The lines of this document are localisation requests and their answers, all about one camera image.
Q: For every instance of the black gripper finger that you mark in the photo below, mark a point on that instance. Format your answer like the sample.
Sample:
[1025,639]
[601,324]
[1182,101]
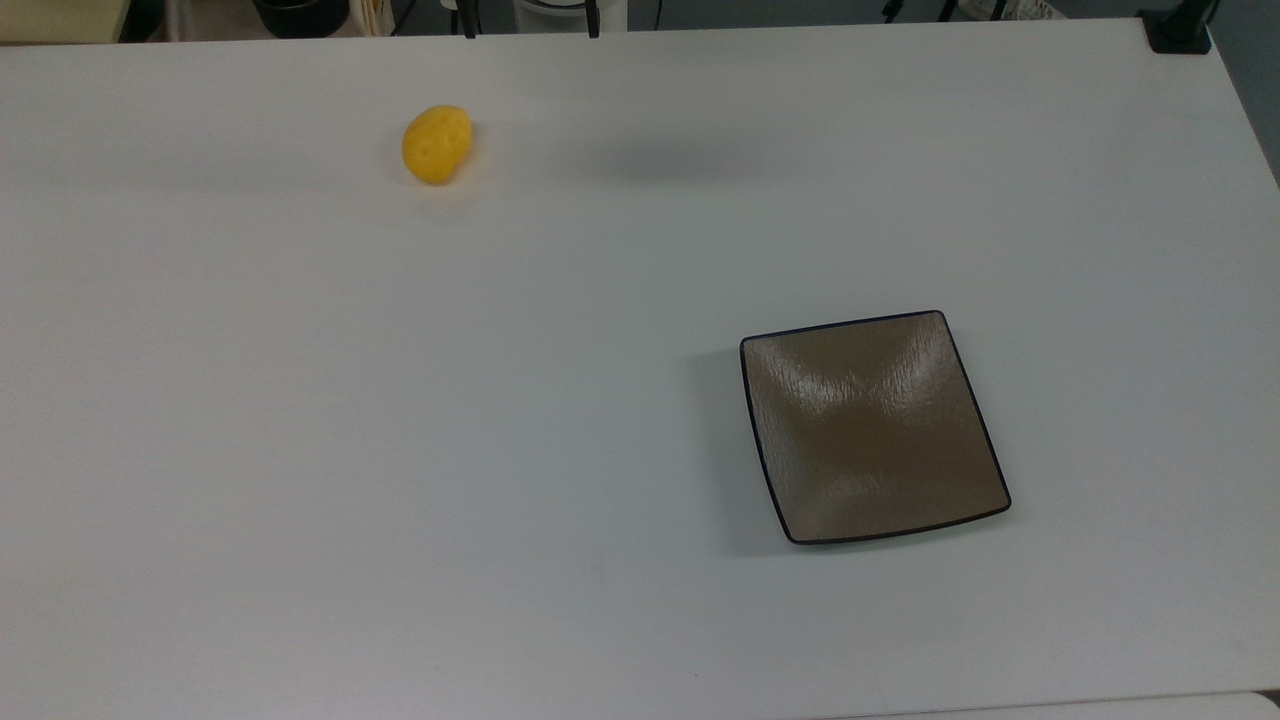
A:
[468,18]
[592,18]

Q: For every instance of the yellow potato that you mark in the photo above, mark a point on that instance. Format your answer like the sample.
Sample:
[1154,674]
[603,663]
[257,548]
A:
[437,145]

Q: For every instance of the brown square ceramic plate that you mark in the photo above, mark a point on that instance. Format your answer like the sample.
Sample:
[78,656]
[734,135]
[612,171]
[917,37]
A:
[870,430]

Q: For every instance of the cream paper stack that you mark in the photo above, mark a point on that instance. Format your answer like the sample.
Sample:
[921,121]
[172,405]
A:
[372,15]

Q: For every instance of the black round pot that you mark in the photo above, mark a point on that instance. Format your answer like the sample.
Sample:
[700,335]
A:
[300,15]

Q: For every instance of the beige box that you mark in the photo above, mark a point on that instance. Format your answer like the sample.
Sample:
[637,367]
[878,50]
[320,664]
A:
[60,18]

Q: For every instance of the patterned white bag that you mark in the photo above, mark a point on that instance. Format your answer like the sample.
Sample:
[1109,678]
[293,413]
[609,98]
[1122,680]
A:
[1010,8]

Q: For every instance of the black table clamp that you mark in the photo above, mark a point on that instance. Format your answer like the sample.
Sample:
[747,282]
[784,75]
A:
[1178,32]

